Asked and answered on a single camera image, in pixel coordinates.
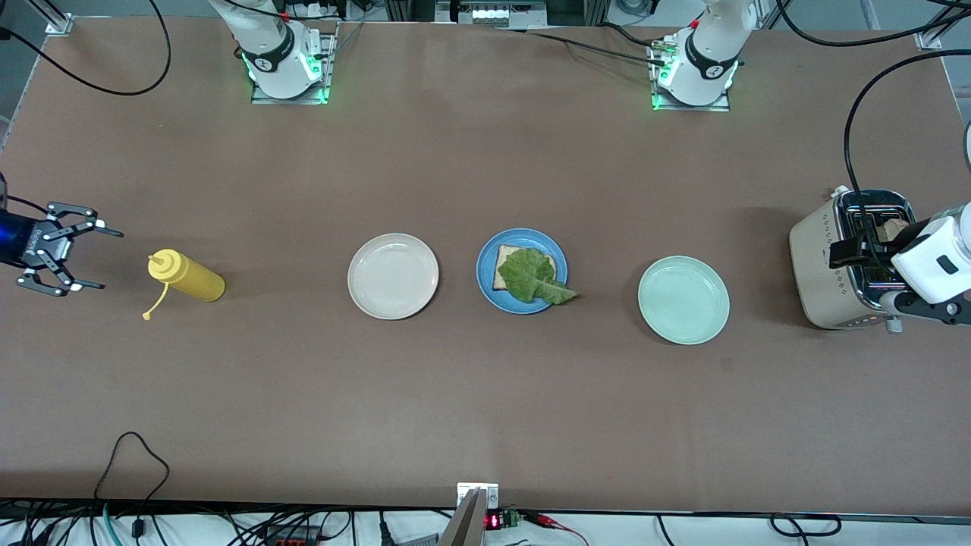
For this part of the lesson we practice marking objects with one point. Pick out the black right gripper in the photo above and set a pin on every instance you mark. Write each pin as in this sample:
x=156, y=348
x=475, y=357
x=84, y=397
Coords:
x=38, y=244

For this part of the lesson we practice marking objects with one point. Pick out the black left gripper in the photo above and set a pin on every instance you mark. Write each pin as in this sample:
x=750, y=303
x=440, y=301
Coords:
x=869, y=244

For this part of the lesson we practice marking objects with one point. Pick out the bread slice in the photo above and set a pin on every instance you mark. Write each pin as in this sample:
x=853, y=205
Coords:
x=895, y=226
x=501, y=280

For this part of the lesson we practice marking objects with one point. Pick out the yellow squeeze bottle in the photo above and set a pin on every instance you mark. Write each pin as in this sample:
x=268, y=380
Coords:
x=190, y=279

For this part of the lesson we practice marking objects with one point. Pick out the green lettuce leaf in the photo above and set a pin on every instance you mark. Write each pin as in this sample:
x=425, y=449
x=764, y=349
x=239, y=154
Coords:
x=531, y=277

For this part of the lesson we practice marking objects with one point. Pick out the pale green plate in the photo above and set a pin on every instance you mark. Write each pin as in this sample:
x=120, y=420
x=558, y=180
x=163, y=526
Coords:
x=683, y=300

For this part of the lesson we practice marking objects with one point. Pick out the beige plate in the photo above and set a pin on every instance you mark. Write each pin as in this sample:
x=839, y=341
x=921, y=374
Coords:
x=393, y=276

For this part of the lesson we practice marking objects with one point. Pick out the blue plate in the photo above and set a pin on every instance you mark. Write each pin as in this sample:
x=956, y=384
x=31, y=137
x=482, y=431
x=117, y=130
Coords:
x=485, y=277

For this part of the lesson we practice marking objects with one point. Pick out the cream and chrome toaster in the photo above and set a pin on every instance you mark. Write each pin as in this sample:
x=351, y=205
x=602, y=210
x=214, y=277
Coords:
x=815, y=258

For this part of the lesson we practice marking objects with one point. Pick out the red clip leads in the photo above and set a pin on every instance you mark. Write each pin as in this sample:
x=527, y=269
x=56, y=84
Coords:
x=554, y=523

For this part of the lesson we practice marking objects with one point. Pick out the black box with white label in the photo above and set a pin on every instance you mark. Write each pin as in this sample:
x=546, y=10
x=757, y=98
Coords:
x=489, y=11

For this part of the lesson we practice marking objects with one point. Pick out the red LED display module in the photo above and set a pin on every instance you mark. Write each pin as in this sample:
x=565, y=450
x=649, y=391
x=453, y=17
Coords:
x=501, y=520

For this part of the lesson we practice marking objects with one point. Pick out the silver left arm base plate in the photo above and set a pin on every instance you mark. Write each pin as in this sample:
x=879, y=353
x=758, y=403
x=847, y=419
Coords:
x=690, y=108

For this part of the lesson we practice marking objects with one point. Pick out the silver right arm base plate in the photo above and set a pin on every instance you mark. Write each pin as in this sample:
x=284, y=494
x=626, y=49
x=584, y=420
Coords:
x=258, y=97

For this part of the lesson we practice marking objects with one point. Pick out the silver table edge bracket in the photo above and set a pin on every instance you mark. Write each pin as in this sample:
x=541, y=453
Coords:
x=478, y=494

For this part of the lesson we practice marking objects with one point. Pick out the grey camera mount pole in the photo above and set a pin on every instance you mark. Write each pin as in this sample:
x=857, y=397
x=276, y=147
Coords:
x=464, y=527

